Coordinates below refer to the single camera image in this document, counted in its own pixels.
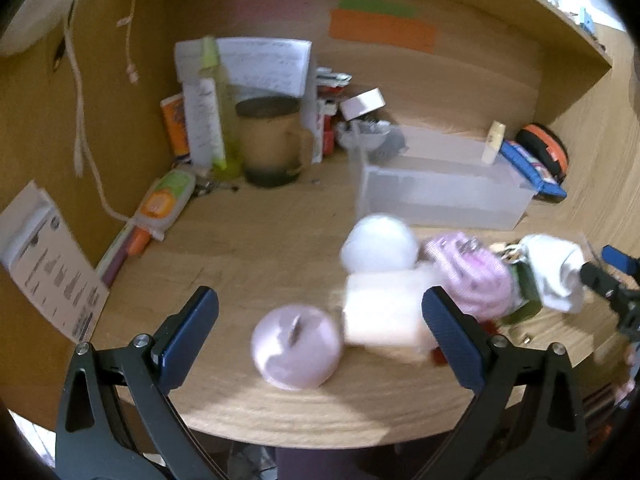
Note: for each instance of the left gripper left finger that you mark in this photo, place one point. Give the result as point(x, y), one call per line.
point(93, 440)

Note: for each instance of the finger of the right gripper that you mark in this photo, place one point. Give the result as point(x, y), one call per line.
point(623, 301)
point(621, 261)

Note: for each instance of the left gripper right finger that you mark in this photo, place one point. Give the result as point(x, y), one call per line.
point(525, 420)

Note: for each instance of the white sock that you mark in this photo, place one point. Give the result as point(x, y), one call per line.
point(556, 265)

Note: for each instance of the dark green small bottle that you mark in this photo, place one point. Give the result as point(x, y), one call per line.
point(526, 300)

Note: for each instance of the white tissue pack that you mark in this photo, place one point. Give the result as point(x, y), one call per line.
point(384, 309)

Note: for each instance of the lilac round case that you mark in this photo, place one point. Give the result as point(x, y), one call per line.
point(296, 347)

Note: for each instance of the white round cotton pad jar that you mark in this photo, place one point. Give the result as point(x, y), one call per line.
point(379, 243)

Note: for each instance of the red gold pouch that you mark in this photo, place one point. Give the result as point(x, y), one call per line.
point(438, 357)

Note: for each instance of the person's right hand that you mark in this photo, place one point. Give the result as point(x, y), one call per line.
point(624, 381)

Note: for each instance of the blue pencil pouch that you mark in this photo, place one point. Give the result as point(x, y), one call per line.
point(534, 171)

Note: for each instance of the black orange round case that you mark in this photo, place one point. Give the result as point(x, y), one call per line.
point(547, 147)

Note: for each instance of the cream lotion bottle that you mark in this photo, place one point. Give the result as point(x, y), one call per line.
point(493, 142)

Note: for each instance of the clear plastic storage bin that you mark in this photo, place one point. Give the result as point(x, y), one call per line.
point(440, 181)

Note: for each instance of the white instruction card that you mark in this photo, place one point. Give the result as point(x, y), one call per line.
point(47, 265)

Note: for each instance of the orange green tube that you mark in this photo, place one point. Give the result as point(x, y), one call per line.
point(161, 208)

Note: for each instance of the bowl of trinkets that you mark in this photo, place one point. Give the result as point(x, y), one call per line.
point(380, 140)

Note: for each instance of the small white box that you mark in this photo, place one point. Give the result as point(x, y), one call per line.
point(362, 104)

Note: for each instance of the orange sticky note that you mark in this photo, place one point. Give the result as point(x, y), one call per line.
point(373, 28)

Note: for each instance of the brown mug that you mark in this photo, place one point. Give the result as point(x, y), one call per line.
point(276, 148)

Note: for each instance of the orange small box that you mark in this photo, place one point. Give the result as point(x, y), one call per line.
point(175, 125)

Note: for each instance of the stack of books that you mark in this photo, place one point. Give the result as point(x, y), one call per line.
point(331, 87)

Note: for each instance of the green yellow spray bottle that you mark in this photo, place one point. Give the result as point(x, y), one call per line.
point(208, 110)

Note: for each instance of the green sticky note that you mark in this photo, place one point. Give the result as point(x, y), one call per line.
point(387, 7)

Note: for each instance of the open white paper booklet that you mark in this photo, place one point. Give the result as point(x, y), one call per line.
point(257, 66)

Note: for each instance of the pink sticky note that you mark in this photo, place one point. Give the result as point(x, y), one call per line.
point(254, 11)

